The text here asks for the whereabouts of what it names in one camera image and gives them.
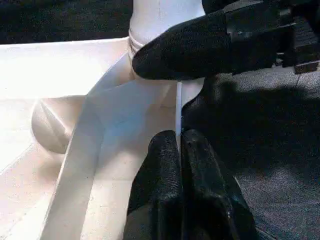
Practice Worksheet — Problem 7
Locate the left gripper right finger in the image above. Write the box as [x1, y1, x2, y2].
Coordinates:
[181, 128, 259, 240]

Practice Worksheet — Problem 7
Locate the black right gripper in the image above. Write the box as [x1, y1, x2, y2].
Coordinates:
[225, 0, 320, 76]

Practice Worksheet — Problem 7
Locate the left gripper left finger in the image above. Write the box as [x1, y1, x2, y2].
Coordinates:
[123, 130, 184, 240]

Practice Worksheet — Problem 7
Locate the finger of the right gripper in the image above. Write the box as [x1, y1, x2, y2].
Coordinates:
[131, 11, 237, 82]

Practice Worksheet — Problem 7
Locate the white plastic table leg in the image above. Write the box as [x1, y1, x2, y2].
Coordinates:
[127, 0, 207, 82]

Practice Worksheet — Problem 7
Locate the white plastic table top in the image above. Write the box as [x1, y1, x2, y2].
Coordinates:
[0, 37, 206, 240]

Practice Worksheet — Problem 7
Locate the black plastic mat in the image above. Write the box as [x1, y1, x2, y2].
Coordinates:
[0, 0, 320, 240]

